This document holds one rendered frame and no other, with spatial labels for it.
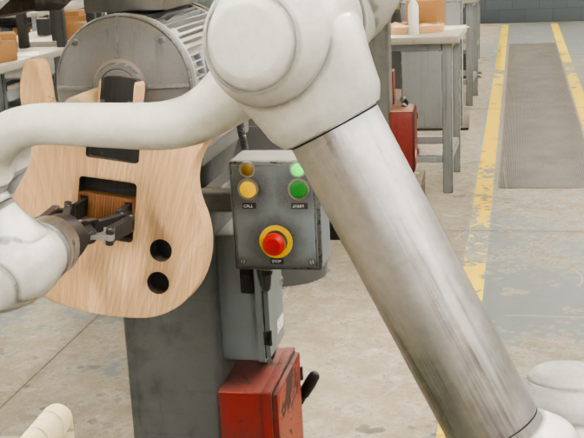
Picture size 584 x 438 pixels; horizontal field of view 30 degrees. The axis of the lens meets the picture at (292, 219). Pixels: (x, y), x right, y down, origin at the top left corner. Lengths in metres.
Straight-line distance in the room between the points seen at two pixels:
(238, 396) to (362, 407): 1.42
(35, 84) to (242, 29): 0.85
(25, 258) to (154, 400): 0.88
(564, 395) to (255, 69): 0.55
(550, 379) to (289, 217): 0.71
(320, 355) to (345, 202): 2.93
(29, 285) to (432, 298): 0.59
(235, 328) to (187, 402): 0.19
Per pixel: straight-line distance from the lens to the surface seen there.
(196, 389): 2.26
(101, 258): 1.85
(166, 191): 1.79
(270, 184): 1.90
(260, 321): 2.19
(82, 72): 1.98
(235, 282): 2.18
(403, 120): 5.41
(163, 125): 1.35
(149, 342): 2.25
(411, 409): 3.57
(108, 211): 1.83
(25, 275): 1.46
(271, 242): 1.90
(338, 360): 3.97
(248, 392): 2.21
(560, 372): 1.37
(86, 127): 1.40
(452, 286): 1.12
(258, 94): 1.04
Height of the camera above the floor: 1.50
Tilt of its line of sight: 15 degrees down
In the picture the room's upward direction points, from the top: 3 degrees counter-clockwise
